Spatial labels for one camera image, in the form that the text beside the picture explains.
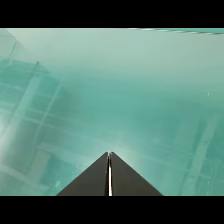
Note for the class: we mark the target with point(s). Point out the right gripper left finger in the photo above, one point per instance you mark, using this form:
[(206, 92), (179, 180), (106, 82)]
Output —
[(93, 181)]

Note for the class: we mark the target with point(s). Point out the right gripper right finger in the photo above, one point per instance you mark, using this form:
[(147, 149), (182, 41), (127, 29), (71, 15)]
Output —
[(128, 181)]

